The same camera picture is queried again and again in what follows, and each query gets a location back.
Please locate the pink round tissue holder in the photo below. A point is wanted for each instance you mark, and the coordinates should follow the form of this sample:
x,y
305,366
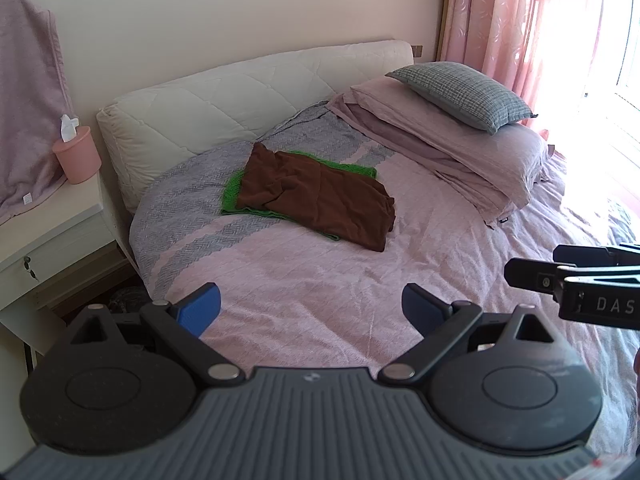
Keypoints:
x,y
79,157

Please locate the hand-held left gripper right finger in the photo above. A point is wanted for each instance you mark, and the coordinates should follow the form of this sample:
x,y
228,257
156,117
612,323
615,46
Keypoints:
x,y
420,310

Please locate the grey plaid pillow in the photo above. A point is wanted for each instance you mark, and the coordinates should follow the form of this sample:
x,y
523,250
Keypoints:
x,y
460,92

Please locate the pink and grey bedspread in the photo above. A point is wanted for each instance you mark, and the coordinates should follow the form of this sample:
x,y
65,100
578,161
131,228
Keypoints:
x,y
310,280

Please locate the white nightstand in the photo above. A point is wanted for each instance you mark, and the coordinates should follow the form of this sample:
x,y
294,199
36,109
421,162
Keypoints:
x,y
50,240

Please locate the pink curtain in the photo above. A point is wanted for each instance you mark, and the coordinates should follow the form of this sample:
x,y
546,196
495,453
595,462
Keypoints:
x,y
500,25

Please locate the pink pillow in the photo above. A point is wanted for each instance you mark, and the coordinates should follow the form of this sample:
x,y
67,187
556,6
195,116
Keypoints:
x,y
475,150

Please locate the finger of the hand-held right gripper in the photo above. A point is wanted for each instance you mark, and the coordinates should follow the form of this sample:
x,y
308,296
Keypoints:
x,y
530,275
580,255

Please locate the green knitted cloth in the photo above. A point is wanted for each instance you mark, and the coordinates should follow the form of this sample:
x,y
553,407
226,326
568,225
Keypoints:
x,y
232,195

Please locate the white quilted headboard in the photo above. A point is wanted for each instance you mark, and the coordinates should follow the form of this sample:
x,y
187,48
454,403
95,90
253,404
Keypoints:
x,y
210,105

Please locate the white tissue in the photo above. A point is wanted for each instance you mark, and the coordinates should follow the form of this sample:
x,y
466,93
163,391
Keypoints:
x,y
68,127

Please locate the brown long-sleeve shirt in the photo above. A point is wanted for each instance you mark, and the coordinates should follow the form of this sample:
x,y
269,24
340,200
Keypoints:
x,y
320,195

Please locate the mauve hanging towel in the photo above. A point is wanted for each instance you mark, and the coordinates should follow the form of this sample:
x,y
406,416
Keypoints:
x,y
27,100

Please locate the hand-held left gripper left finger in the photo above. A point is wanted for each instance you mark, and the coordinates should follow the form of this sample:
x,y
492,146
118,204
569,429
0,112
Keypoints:
x,y
200,307

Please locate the drawer keys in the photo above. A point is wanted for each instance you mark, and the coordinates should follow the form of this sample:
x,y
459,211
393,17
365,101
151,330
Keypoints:
x,y
30,267

